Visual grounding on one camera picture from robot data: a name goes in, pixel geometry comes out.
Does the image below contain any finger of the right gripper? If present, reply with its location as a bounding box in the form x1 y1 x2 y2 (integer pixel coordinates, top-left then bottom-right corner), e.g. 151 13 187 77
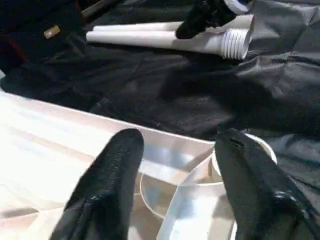
175 1 215 40
206 0 238 28

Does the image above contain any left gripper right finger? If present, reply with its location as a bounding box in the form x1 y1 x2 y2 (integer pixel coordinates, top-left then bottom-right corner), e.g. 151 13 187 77
214 127 320 240

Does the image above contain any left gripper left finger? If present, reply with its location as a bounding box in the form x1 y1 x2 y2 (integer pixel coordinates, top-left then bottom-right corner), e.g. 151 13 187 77
49 127 145 240

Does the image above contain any white plastic table leg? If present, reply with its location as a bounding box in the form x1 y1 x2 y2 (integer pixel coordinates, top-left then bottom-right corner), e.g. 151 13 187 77
91 13 255 35
85 27 253 61

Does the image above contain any white plastic table top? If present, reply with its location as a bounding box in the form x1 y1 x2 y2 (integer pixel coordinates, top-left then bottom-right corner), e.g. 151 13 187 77
0 90 279 240

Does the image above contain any black mat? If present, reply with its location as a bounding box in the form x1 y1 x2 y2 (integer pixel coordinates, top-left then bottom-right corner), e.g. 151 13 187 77
0 0 320 201

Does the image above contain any black case with brass label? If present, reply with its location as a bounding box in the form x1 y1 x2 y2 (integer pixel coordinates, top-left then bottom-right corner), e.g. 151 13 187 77
0 0 86 72

